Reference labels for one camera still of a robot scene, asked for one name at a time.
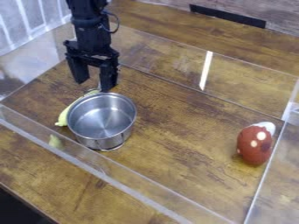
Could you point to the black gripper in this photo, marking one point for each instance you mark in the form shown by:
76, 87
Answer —
103, 58

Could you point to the clear acrylic right barrier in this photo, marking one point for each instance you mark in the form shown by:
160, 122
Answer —
275, 204

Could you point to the red spotted mushroom toy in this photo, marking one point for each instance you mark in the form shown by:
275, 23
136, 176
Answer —
254, 142

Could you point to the clear acrylic front barrier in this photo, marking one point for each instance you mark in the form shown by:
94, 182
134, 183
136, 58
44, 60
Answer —
154, 194

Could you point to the black bar on table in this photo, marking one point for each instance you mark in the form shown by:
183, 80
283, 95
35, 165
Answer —
229, 16

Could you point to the clear acrylic barrier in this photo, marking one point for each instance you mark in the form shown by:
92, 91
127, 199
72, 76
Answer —
154, 194
275, 204

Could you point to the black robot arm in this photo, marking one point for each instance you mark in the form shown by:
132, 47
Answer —
91, 50

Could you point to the stainless steel pot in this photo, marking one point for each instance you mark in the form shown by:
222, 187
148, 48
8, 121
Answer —
100, 119

